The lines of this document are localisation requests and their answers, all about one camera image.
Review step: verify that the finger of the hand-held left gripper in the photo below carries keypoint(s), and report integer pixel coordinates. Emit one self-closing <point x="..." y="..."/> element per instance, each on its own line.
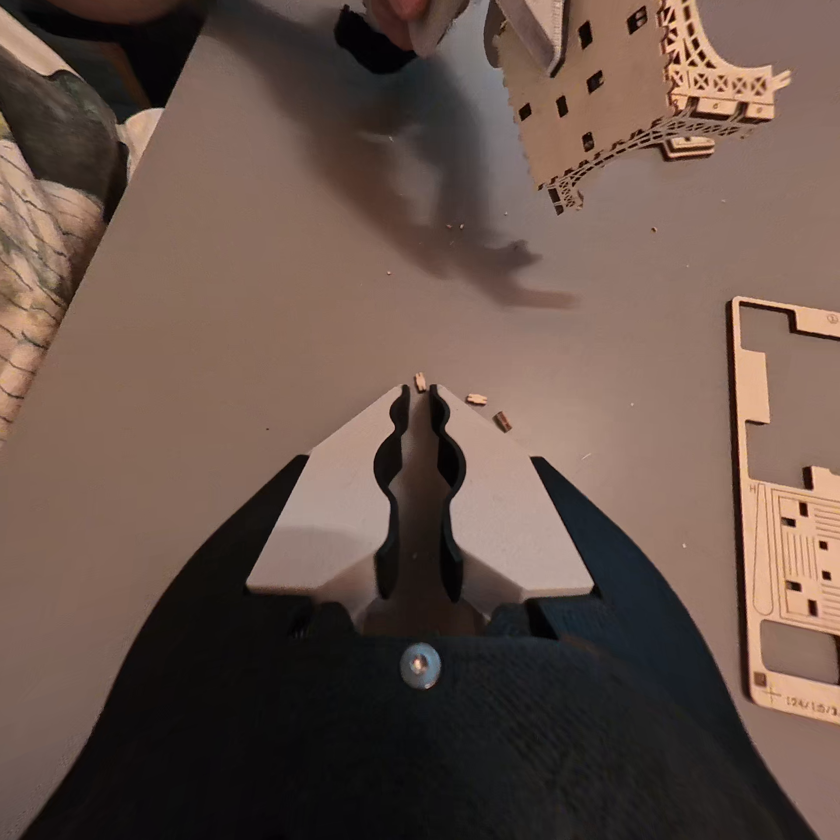
<point x="541" y="26"/>

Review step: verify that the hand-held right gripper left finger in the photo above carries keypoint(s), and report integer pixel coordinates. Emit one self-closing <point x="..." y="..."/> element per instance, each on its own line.
<point x="315" y="525"/>

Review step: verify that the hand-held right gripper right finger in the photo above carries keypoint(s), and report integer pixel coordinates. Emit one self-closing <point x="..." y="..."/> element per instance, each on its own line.
<point x="518" y="525"/>

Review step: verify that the wooden lattice tower base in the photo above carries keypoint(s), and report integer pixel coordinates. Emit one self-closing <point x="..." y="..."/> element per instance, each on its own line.
<point x="610" y="111"/>

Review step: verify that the grey desk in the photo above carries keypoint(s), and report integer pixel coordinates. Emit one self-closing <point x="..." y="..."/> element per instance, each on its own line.
<point x="262" y="295"/>

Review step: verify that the person's left hand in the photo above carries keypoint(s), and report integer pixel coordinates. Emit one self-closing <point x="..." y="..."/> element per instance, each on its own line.
<point x="394" y="19"/>

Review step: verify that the wooden empty frame piece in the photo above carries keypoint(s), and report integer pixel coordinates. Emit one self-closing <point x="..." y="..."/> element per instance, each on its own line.
<point x="754" y="459"/>

